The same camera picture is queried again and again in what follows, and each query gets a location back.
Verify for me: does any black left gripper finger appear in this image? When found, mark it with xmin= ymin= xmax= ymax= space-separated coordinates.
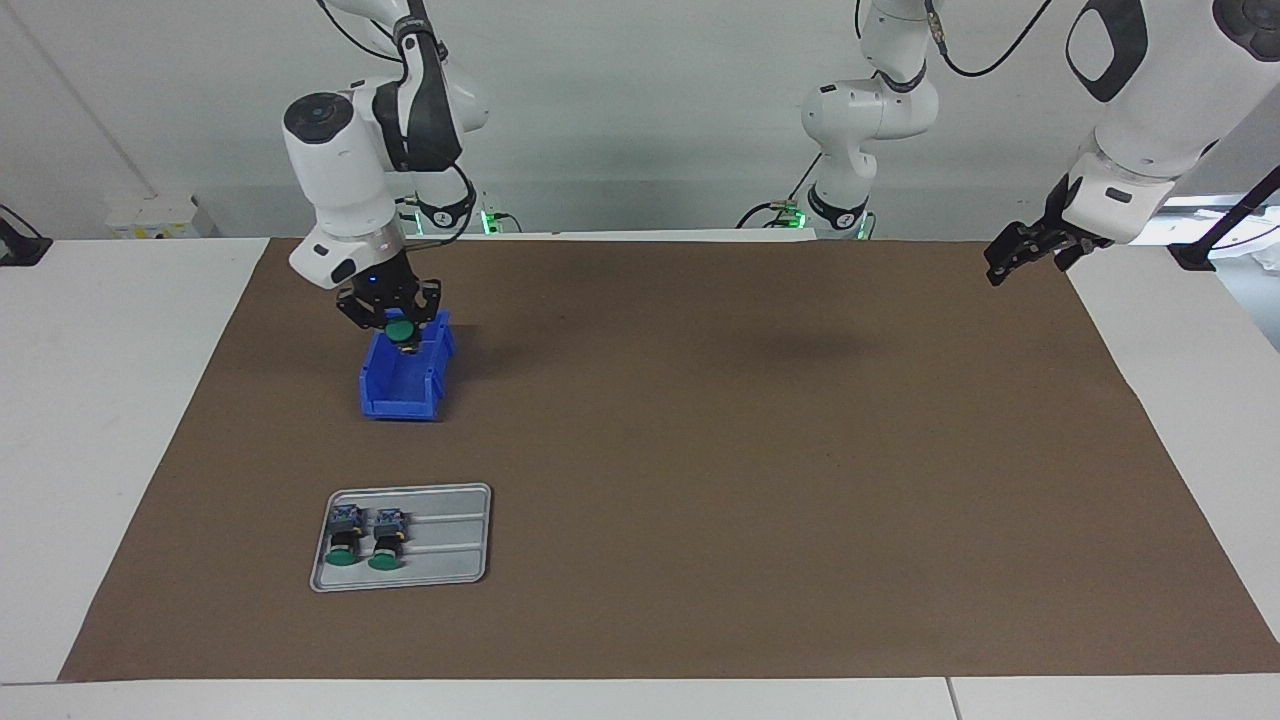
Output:
xmin=1050 ymin=232 xmax=1113 ymax=273
xmin=983 ymin=222 xmax=1049 ymax=288

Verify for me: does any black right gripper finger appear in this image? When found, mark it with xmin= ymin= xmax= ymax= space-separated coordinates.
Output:
xmin=335 ymin=288 xmax=391 ymax=333
xmin=405 ymin=280 xmax=443 ymax=346

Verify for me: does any blue plastic bin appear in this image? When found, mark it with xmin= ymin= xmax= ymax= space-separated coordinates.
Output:
xmin=358 ymin=308 xmax=457 ymax=422

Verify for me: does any white background box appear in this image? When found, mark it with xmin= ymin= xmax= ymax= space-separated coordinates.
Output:
xmin=105 ymin=193 xmax=203 ymax=239

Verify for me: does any grey metal tray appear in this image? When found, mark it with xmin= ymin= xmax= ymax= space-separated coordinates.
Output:
xmin=309 ymin=483 xmax=493 ymax=593

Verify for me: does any black table clamp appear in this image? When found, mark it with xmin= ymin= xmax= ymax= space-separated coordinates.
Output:
xmin=0 ymin=205 xmax=53 ymax=267

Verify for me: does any brown table mat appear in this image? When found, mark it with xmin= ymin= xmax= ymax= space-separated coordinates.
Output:
xmin=58 ymin=237 xmax=1280 ymax=683

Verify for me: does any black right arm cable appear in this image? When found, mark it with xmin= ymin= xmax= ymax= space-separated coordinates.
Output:
xmin=398 ymin=160 xmax=478 ymax=246

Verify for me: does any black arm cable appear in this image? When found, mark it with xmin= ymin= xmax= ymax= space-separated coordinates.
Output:
xmin=398 ymin=160 xmax=478 ymax=246
xmin=928 ymin=0 xmax=1053 ymax=79

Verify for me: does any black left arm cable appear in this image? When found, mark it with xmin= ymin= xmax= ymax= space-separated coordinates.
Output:
xmin=928 ymin=0 xmax=1053 ymax=79

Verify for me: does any black left base cable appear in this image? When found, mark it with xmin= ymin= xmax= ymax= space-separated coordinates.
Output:
xmin=737 ymin=155 xmax=823 ymax=229

